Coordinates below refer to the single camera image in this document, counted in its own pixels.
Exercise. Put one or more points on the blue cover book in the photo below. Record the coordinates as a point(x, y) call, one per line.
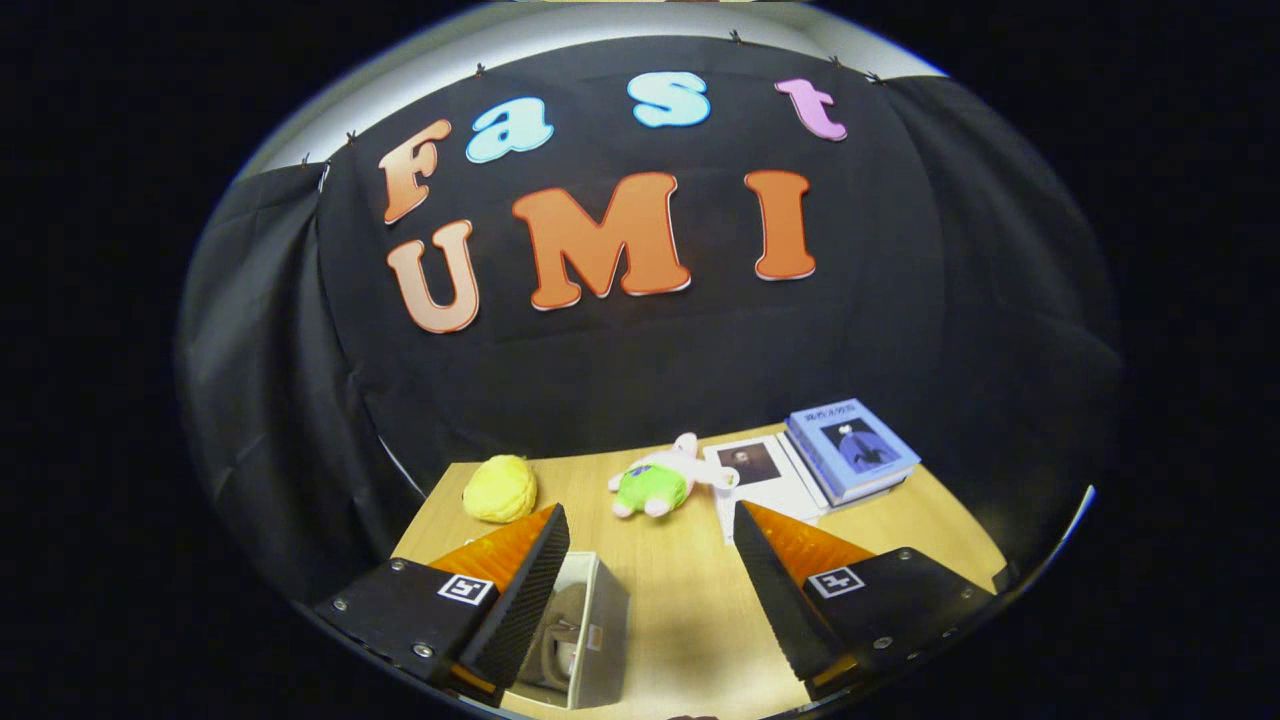
point(855, 445)

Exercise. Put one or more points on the green and white plush toy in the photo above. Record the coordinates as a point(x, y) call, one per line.
point(650, 487)

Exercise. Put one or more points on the grey book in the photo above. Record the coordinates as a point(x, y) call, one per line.
point(865, 497)

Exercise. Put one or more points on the yellow plush toy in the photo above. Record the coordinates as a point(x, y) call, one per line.
point(500, 489)

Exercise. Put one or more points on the white portrait book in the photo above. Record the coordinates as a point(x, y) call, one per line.
point(775, 490)

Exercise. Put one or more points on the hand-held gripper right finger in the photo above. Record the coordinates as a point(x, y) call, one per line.
point(770, 590)

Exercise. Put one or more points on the brown slipper shoe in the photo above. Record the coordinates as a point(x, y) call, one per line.
point(565, 640)

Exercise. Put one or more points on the beige fabric storage box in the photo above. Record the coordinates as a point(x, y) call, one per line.
point(605, 640)

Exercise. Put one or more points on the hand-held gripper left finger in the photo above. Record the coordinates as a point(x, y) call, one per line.
point(530, 590)

